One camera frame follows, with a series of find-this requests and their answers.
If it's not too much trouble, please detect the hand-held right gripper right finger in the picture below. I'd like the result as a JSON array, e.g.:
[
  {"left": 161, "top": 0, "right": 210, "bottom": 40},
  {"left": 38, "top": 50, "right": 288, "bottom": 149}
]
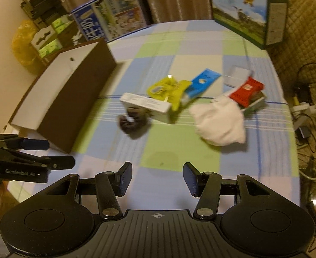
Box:
[{"left": 183, "top": 163, "right": 275, "bottom": 220}]

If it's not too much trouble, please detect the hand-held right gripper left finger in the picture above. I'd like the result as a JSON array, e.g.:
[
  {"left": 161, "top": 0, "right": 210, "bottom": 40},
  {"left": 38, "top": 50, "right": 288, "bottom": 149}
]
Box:
[{"left": 44, "top": 162, "right": 133, "bottom": 219}]

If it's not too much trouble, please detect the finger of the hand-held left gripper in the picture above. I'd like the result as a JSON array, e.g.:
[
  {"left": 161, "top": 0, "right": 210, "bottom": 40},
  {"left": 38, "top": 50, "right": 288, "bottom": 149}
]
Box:
[
  {"left": 0, "top": 134, "right": 49, "bottom": 151},
  {"left": 13, "top": 153, "right": 76, "bottom": 170}
]

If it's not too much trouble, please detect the brown hair scrunchie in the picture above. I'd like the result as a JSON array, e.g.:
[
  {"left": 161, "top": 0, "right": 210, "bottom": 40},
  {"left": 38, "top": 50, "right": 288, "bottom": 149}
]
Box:
[{"left": 117, "top": 107, "right": 150, "bottom": 135}]

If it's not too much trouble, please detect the white cloth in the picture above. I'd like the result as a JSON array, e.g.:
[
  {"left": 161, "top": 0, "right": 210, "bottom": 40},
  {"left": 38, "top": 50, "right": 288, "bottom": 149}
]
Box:
[{"left": 189, "top": 93, "right": 247, "bottom": 147}]

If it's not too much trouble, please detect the brown cardboard box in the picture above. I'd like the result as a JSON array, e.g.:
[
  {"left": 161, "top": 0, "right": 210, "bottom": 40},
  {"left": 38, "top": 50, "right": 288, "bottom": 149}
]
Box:
[{"left": 7, "top": 38, "right": 118, "bottom": 154}]

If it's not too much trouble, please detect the long white box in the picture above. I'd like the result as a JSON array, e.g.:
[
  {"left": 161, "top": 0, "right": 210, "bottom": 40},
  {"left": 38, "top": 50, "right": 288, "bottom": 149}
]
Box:
[{"left": 120, "top": 92, "right": 175, "bottom": 124}]

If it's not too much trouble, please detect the yellow snack packet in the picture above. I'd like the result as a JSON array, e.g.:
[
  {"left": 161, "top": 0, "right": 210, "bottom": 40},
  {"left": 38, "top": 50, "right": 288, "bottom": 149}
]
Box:
[{"left": 147, "top": 75, "right": 193, "bottom": 112}]

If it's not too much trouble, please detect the blue packet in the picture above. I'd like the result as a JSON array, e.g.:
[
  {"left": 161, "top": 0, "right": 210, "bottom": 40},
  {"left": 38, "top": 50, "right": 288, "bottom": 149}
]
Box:
[{"left": 183, "top": 68, "right": 223, "bottom": 105}]

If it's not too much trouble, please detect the green white small box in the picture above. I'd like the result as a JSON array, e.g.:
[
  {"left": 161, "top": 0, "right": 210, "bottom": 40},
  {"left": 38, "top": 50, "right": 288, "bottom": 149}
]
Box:
[{"left": 239, "top": 90, "right": 267, "bottom": 115}]

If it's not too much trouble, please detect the red snack packet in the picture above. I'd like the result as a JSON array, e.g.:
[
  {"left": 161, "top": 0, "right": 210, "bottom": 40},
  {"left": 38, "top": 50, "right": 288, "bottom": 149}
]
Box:
[{"left": 229, "top": 77, "right": 264, "bottom": 106}]

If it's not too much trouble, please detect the clear plastic pouch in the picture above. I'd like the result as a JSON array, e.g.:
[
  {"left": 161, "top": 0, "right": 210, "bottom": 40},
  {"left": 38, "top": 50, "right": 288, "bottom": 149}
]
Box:
[{"left": 224, "top": 65, "right": 255, "bottom": 89}]

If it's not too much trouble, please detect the yellow plastic bag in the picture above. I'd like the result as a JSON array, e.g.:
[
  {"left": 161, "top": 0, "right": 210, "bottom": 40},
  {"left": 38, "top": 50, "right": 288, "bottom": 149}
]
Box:
[{"left": 12, "top": 19, "right": 44, "bottom": 68}]

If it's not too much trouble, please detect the cream wooden chair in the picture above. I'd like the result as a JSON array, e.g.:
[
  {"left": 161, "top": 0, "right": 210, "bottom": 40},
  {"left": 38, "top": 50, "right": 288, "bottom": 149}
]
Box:
[{"left": 30, "top": 28, "right": 59, "bottom": 52}]

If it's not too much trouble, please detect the stack of green tissue packs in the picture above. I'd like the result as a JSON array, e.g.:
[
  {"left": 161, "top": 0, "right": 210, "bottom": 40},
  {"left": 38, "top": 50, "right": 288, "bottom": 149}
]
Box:
[{"left": 38, "top": 15, "right": 71, "bottom": 57}]

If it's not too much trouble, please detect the black power adapter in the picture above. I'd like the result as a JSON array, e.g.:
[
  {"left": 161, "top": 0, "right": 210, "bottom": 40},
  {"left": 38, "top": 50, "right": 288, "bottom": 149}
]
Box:
[{"left": 298, "top": 125, "right": 313, "bottom": 139}]

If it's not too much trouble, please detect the white power strip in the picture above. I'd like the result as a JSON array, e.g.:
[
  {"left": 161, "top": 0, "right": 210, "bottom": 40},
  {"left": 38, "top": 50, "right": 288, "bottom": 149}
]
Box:
[{"left": 291, "top": 101, "right": 316, "bottom": 119}]

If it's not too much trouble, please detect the blue milk carton case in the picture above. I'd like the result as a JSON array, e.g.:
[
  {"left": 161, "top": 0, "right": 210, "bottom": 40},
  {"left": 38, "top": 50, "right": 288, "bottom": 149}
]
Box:
[{"left": 71, "top": 0, "right": 148, "bottom": 43}]

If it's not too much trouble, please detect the green white milk carton case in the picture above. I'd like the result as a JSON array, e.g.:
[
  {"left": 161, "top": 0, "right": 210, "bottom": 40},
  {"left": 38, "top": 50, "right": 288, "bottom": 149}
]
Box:
[{"left": 208, "top": 0, "right": 290, "bottom": 50}]

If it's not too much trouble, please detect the quilted beige chair cover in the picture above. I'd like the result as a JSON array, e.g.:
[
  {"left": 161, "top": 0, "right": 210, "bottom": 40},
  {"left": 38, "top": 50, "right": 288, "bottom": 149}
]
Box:
[{"left": 265, "top": 0, "right": 316, "bottom": 105}]

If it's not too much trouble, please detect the power strip with cables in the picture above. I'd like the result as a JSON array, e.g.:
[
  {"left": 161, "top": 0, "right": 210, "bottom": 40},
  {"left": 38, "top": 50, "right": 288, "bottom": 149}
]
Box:
[{"left": 292, "top": 63, "right": 316, "bottom": 183}]

